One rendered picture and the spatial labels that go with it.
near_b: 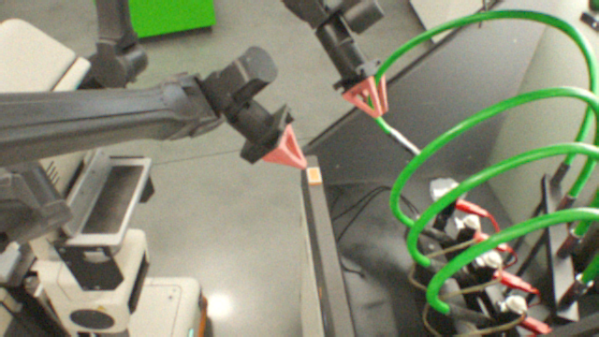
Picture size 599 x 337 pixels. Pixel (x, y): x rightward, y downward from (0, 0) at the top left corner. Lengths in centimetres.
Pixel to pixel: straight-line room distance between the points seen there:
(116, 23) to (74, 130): 55
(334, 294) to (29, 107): 63
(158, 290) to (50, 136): 135
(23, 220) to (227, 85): 31
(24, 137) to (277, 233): 183
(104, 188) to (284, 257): 123
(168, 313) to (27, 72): 108
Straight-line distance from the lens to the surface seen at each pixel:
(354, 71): 77
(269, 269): 201
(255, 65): 58
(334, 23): 82
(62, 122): 40
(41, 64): 81
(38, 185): 67
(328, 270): 87
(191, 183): 245
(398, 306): 99
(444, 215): 89
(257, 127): 64
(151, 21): 396
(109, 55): 94
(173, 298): 167
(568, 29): 77
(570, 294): 75
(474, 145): 125
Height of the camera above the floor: 167
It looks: 43 degrees down
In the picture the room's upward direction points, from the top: straight up
